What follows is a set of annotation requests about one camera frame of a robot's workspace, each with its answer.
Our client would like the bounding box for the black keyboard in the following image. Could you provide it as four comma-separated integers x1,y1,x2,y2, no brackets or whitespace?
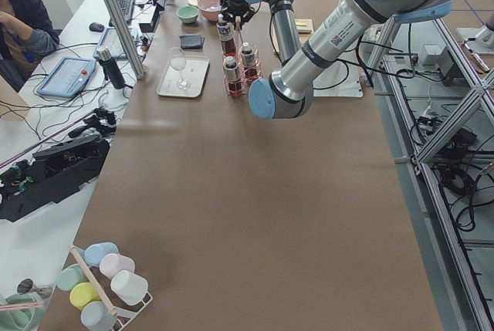
117,0,135,25

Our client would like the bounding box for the black thermos bottle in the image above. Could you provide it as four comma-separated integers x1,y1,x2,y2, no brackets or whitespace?
96,46,126,90

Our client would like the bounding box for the cream rabbit tray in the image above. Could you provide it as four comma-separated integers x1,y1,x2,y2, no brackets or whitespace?
156,56,209,99

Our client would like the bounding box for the blue teach pendant tablet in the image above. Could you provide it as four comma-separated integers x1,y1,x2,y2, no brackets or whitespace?
36,57,96,99

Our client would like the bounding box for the clear wine glass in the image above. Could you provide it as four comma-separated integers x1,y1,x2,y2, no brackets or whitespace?
169,47,191,90

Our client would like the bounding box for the seated person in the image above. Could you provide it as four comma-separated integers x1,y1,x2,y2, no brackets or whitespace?
1,0,59,92

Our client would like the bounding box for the black computer mouse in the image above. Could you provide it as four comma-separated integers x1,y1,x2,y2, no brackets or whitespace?
88,22,106,33

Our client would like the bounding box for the rack of pastel cups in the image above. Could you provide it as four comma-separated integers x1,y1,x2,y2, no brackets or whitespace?
56,242,154,330

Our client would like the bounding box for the steel jigger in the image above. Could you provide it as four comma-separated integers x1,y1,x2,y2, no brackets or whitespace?
17,278,53,299

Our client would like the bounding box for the copper wire bottle basket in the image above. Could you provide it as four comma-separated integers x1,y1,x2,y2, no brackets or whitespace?
222,19,262,95

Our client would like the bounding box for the tea bottle white cap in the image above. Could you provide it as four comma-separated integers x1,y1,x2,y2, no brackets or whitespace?
216,13,236,57

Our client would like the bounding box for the mint green bowl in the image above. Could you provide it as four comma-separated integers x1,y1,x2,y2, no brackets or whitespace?
176,5,199,24

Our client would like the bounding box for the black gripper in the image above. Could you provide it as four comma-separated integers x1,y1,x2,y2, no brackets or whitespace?
220,0,255,22

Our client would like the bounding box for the black electronics frame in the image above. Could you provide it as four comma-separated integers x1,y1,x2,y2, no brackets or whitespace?
1,108,117,222

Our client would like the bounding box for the pink bowl with ice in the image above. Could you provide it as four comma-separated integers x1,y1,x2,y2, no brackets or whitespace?
198,0,222,22

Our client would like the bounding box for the grey folded cloth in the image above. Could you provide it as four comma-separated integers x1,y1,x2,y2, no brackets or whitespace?
179,34,205,50

